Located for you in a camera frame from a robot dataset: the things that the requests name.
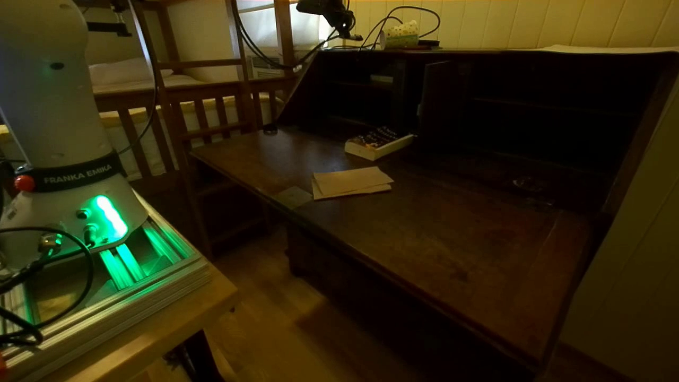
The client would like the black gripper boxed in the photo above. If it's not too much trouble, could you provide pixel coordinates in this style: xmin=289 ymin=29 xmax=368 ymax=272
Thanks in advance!
xmin=294 ymin=0 xmax=358 ymax=38

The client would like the small grey card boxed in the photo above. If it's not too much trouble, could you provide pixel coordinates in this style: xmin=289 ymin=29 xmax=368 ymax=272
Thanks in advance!
xmin=274 ymin=185 xmax=313 ymax=210

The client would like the black looped base cable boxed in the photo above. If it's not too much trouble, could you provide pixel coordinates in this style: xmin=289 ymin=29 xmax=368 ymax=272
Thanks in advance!
xmin=0 ymin=225 xmax=95 ymax=349

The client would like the red round button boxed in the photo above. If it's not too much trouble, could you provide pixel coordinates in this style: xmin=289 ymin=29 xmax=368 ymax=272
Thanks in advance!
xmin=11 ymin=173 xmax=37 ymax=195

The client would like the dark wooden secretary desk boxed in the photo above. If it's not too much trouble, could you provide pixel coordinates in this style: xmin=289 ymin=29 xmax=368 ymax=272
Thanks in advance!
xmin=189 ymin=45 xmax=679 ymax=379

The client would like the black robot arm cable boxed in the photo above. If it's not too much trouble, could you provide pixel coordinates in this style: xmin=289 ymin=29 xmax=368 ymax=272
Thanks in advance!
xmin=76 ymin=0 xmax=165 ymax=156

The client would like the wooden chair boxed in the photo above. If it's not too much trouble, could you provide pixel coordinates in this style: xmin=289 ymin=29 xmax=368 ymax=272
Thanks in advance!
xmin=82 ymin=0 xmax=336 ymax=257

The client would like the white calculator with buttons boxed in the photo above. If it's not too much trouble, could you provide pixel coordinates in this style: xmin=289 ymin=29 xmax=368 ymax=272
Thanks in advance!
xmin=342 ymin=126 xmax=420 ymax=163

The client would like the light wooden robot table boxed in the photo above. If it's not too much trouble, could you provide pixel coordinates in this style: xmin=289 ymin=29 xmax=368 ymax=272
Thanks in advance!
xmin=41 ymin=262 xmax=239 ymax=382

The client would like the white paper sheet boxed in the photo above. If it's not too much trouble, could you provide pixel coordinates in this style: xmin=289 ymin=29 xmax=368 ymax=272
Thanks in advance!
xmin=543 ymin=42 xmax=679 ymax=58

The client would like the white bed mattress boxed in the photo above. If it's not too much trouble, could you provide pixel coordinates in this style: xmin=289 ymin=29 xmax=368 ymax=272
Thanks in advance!
xmin=85 ymin=55 xmax=208 ymax=96

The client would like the white paper stack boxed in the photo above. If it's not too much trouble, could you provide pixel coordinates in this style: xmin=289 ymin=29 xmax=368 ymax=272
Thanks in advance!
xmin=307 ymin=163 xmax=394 ymax=202

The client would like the aluminium robot mounting plate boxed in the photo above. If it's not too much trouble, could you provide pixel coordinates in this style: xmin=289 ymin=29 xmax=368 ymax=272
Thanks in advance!
xmin=0 ymin=193 xmax=215 ymax=381

